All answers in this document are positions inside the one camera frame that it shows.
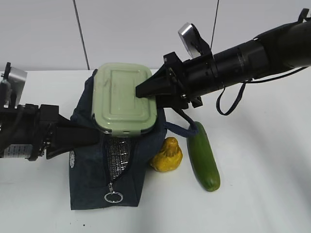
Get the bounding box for green cucumber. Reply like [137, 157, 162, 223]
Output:
[187, 121, 221, 192]

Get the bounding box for green lidded lunch box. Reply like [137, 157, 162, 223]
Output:
[91, 63, 157, 137]

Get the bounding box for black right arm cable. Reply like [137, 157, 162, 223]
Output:
[217, 67, 311, 116]

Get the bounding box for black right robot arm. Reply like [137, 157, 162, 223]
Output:
[135, 8, 311, 109]

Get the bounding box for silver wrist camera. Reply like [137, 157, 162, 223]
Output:
[178, 22, 211, 59]
[0, 62, 27, 108]

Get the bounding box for dark navy lunch bag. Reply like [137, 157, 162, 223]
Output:
[68, 69, 201, 211]

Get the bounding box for yellow squash toy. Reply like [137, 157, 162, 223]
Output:
[149, 137, 183, 172]

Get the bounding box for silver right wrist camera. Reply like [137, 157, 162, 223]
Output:
[178, 22, 211, 59]

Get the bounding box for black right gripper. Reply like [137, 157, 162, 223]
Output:
[136, 52, 224, 109]

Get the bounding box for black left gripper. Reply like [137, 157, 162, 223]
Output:
[0, 104, 100, 161]

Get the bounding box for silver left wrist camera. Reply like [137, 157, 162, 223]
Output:
[0, 62, 27, 108]

